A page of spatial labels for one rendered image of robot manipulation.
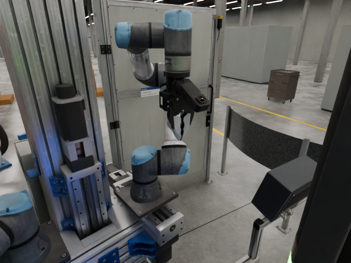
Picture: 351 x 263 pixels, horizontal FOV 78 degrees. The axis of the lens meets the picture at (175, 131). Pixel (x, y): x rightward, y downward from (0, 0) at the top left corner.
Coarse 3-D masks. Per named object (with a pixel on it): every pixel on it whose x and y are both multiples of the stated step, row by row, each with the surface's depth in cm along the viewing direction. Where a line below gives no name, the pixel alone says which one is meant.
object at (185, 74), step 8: (168, 80) 65; (176, 80) 62; (168, 88) 66; (160, 96) 67; (168, 96) 63; (176, 96) 62; (160, 104) 68; (168, 104) 65; (176, 104) 62; (184, 104) 64; (176, 112) 63; (184, 112) 66
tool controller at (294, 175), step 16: (304, 160) 92; (272, 176) 81; (288, 176) 82; (304, 176) 83; (256, 192) 90; (272, 192) 83; (288, 192) 77; (304, 192) 84; (272, 208) 84; (288, 208) 87
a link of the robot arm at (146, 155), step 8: (136, 152) 95; (144, 152) 94; (152, 152) 94; (136, 160) 92; (144, 160) 92; (152, 160) 94; (136, 168) 94; (144, 168) 93; (152, 168) 94; (160, 168) 94; (136, 176) 96; (144, 176) 95; (152, 176) 97
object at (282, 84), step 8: (272, 72) 643; (280, 72) 621; (288, 72) 623; (296, 72) 611; (272, 80) 648; (280, 80) 626; (288, 80) 607; (296, 80) 624; (272, 88) 653; (280, 88) 630; (288, 88) 616; (272, 96) 659; (280, 96) 636; (288, 96) 629
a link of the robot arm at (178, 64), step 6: (168, 60) 59; (174, 60) 58; (180, 60) 58; (186, 60) 59; (168, 66) 60; (174, 66) 59; (180, 66) 59; (186, 66) 59; (168, 72) 61; (174, 72) 60; (180, 72) 60; (186, 72) 61
